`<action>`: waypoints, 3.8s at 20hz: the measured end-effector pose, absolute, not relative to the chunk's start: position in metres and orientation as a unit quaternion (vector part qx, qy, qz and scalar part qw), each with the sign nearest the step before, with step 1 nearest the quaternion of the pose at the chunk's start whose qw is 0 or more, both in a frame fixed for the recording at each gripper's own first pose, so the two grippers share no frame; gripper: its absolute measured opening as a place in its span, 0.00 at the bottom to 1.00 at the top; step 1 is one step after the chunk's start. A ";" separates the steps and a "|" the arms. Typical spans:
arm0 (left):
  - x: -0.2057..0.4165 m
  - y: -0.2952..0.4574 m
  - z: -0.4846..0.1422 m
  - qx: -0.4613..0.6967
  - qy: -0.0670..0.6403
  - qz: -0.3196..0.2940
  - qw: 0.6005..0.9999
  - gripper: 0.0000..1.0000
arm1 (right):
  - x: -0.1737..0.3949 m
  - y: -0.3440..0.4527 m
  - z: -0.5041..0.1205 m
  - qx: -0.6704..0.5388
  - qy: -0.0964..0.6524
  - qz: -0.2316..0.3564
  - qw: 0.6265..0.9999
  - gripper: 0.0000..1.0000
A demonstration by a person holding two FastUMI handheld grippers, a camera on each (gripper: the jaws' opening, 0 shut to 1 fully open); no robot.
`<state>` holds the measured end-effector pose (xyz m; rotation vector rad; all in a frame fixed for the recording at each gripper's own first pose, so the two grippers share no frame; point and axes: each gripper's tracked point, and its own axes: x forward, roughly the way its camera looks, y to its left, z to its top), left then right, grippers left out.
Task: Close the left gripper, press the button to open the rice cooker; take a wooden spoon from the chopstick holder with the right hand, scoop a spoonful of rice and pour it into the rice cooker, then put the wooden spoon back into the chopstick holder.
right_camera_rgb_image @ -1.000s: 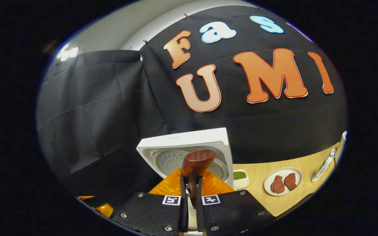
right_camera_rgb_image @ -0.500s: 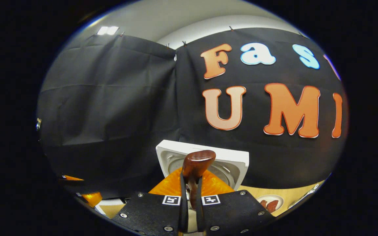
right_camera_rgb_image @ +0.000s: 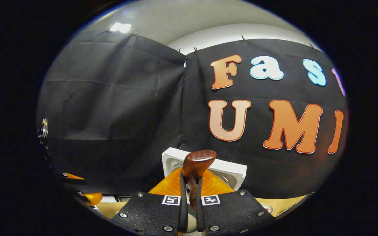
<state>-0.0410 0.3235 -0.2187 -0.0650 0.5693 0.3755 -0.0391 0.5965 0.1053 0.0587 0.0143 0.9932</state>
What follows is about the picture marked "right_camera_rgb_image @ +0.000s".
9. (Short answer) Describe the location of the round white plate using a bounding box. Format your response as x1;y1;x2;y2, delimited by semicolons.
261;203;276;215

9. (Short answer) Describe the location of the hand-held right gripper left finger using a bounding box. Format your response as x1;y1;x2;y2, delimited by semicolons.
112;167;189;235

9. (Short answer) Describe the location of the brown wooden spoon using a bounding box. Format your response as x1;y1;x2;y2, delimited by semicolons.
181;150;217;210

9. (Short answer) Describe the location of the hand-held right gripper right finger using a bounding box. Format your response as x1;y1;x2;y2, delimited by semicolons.
196;169;276;235

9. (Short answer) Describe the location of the white rice cooker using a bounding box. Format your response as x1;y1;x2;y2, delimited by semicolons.
162;147;247;191

